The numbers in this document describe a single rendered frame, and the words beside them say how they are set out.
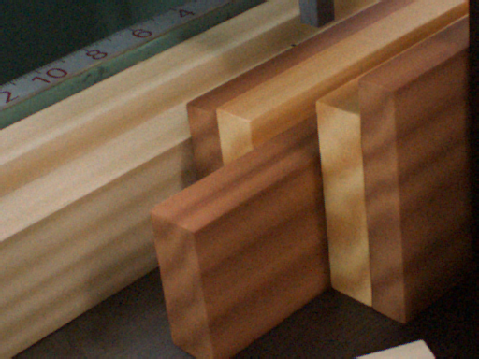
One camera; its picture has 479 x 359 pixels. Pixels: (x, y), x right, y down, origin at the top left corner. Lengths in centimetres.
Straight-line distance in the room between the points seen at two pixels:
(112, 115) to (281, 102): 6
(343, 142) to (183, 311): 7
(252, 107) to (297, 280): 5
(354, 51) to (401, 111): 7
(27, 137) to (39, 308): 5
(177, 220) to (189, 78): 9
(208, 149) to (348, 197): 5
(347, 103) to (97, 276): 10
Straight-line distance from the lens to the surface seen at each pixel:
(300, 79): 36
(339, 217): 34
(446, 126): 33
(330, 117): 33
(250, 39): 41
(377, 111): 31
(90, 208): 36
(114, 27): 59
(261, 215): 33
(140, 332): 36
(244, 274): 33
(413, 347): 29
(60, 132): 37
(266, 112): 35
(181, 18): 42
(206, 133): 37
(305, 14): 42
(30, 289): 35
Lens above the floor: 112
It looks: 30 degrees down
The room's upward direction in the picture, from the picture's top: 7 degrees counter-clockwise
